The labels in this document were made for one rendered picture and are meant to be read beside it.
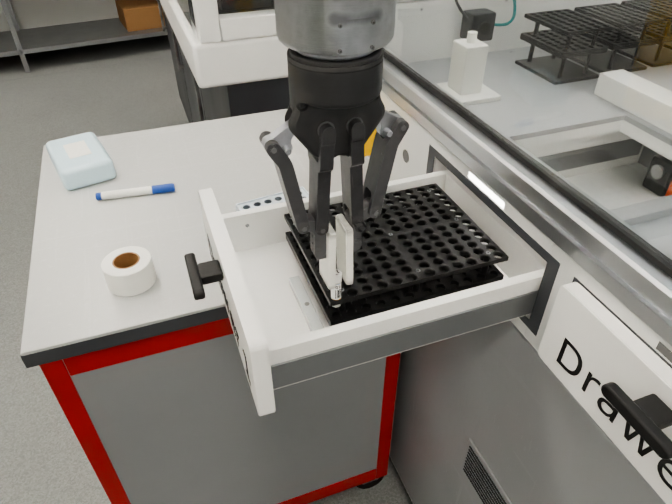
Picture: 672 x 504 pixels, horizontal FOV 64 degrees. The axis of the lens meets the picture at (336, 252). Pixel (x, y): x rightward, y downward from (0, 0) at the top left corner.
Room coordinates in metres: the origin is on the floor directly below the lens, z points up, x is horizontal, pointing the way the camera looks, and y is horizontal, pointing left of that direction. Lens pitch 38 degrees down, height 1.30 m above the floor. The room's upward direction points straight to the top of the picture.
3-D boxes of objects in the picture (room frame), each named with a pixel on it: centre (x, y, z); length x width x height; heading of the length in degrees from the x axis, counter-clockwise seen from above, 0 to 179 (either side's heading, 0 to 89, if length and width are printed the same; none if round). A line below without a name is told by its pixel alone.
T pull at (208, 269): (0.46, 0.15, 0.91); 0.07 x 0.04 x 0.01; 20
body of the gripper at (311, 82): (0.42, 0.00, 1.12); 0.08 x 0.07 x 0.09; 111
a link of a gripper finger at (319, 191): (0.42, 0.01, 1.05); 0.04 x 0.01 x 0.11; 21
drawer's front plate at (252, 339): (0.47, 0.12, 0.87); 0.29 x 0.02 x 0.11; 20
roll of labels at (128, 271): (0.61, 0.30, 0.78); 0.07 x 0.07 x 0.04
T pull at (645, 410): (0.27, -0.26, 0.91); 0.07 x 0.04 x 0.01; 20
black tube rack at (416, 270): (0.54, -0.07, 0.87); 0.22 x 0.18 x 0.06; 110
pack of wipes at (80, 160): (0.94, 0.50, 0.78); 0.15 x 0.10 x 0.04; 33
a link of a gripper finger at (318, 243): (0.41, 0.03, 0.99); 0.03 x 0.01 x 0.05; 111
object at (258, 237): (0.54, -0.08, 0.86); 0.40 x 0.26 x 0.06; 110
